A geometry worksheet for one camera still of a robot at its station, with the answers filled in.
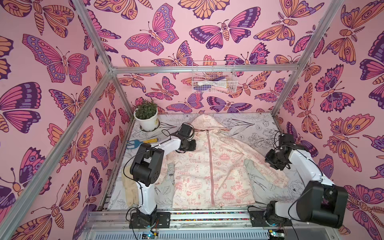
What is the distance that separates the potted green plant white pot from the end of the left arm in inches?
11.9

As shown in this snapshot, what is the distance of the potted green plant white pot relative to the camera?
102 cm

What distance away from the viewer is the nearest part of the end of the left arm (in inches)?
29.6
